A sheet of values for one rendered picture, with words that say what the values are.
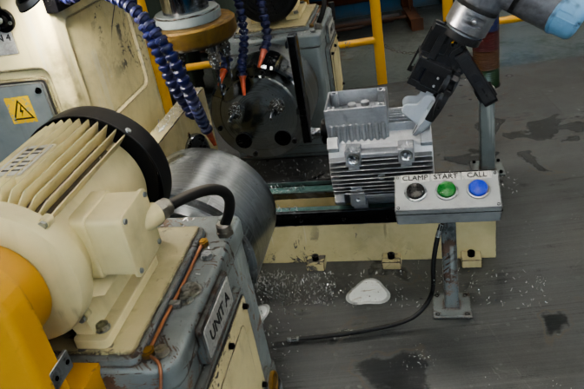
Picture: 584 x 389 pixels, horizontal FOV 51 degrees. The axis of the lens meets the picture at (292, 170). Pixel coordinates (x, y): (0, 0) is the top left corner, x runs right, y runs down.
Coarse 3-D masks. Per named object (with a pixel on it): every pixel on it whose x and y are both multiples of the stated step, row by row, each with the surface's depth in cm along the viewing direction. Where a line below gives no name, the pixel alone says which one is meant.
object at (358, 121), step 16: (336, 96) 125; (352, 96) 127; (368, 96) 126; (384, 96) 124; (336, 112) 118; (352, 112) 118; (368, 112) 117; (384, 112) 117; (336, 128) 120; (352, 128) 119; (368, 128) 119; (384, 128) 118
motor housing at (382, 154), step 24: (408, 120) 119; (384, 144) 119; (432, 144) 117; (336, 168) 121; (360, 168) 119; (384, 168) 118; (408, 168) 118; (432, 168) 117; (336, 192) 123; (384, 192) 122
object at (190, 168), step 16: (176, 160) 105; (192, 160) 104; (208, 160) 104; (224, 160) 105; (240, 160) 107; (176, 176) 99; (192, 176) 99; (208, 176) 100; (224, 176) 101; (240, 176) 104; (256, 176) 107; (176, 192) 95; (240, 192) 101; (256, 192) 105; (176, 208) 93; (192, 208) 94; (208, 208) 94; (240, 208) 98; (256, 208) 102; (272, 208) 109; (256, 224) 100; (272, 224) 109; (256, 240) 99; (256, 256) 98; (256, 272) 99
